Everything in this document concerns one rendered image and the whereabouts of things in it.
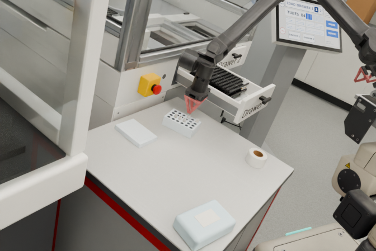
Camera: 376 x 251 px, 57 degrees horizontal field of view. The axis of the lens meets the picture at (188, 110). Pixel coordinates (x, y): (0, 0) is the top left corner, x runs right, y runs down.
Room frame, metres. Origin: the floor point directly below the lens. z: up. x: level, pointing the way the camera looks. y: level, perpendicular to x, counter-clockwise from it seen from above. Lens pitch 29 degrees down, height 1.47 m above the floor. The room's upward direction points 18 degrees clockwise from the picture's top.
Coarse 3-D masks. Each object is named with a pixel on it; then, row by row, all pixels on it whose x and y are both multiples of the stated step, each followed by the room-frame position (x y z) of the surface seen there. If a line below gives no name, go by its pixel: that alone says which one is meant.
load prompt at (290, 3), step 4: (288, 0) 2.25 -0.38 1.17; (292, 0) 2.27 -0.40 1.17; (288, 4) 2.24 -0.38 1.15; (292, 4) 2.25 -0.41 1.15; (296, 4) 2.27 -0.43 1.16; (300, 4) 2.29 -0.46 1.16; (304, 4) 2.31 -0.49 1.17; (308, 4) 2.32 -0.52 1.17; (296, 8) 2.25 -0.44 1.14; (300, 8) 2.27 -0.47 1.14; (304, 8) 2.29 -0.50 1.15; (308, 8) 2.31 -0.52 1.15; (312, 8) 2.33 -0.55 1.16; (316, 8) 2.34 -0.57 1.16; (320, 8) 2.36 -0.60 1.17; (312, 12) 2.31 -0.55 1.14; (316, 12) 2.33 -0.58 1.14; (320, 12) 2.35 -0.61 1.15
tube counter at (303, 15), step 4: (300, 12) 2.26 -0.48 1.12; (304, 12) 2.28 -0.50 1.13; (300, 16) 2.24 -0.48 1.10; (304, 16) 2.26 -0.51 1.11; (308, 16) 2.28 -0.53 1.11; (312, 16) 2.29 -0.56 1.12; (316, 16) 2.31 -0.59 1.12; (320, 16) 2.33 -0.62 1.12; (312, 20) 2.28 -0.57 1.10; (316, 20) 2.30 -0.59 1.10; (320, 20) 2.31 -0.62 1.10
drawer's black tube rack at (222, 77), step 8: (192, 72) 1.44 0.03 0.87; (216, 72) 1.45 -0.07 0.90; (224, 72) 1.48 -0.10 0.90; (216, 80) 1.36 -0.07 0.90; (224, 80) 1.38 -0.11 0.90; (232, 80) 1.41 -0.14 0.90; (240, 80) 1.44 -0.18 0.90; (216, 88) 1.34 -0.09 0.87; (224, 88) 1.32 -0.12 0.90; (240, 88) 1.42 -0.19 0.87; (232, 96) 1.33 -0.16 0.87
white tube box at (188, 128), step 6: (168, 114) 1.15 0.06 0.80; (174, 114) 1.16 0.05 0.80; (180, 114) 1.17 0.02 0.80; (168, 120) 1.11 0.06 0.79; (174, 120) 1.12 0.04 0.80; (180, 120) 1.13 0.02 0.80; (186, 120) 1.14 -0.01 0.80; (192, 120) 1.17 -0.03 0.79; (168, 126) 1.11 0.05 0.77; (174, 126) 1.11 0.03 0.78; (180, 126) 1.10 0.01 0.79; (186, 126) 1.10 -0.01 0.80; (192, 126) 1.11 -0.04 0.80; (198, 126) 1.14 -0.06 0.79; (180, 132) 1.10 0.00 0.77; (186, 132) 1.09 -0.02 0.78; (192, 132) 1.09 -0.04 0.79
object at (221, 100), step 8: (184, 72) 1.35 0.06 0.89; (232, 72) 1.52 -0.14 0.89; (176, 80) 1.36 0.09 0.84; (184, 80) 1.35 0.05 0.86; (192, 80) 1.33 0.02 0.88; (248, 88) 1.47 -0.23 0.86; (256, 88) 1.45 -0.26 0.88; (208, 96) 1.28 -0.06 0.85; (216, 96) 1.27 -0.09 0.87; (224, 96) 1.26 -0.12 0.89; (216, 104) 1.26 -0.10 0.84; (224, 104) 1.25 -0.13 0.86; (232, 104) 1.24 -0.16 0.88; (232, 112) 1.23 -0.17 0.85
